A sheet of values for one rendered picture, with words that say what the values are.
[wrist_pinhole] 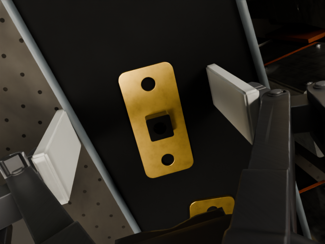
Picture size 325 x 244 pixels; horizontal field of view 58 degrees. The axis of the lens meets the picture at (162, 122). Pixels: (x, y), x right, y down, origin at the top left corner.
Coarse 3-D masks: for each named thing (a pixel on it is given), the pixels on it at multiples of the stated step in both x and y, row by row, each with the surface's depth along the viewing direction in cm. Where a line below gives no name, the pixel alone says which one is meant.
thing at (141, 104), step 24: (144, 72) 20; (168, 72) 20; (144, 96) 20; (168, 96) 21; (144, 120) 21; (168, 120) 20; (144, 144) 22; (168, 144) 22; (144, 168) 22; (168, 168) 22
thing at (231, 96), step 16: (208, 80) 21; (224, 80) 17; (240, 80) 16; (224, 96) 18; (240, 96) 15; (256, 96) 14; (224, 112) 19; (240, 112) 15; (256, 112) 14; (240, 128) 16
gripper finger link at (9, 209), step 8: (32, 152) 16; (40, 176) 14; (0, 192) 13; (8, 192) 13; (0, 200) 13; (8, 200) 13; (0, 208) 13; (8, 208) 13; (16, 208) 13; (0, 216) 13; (8, 216) 13; (16, 216) 13; (0, 224) 13; (8, 224) 13
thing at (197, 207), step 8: (192, 200) 24; (200, 200) 24; (208, 200) 24; (216, 200) 24; (224, 200) 24; (232, 200) 24; (192, 208) 24; (200, 208) 24; (224, 208) 24; (232, 208) 25
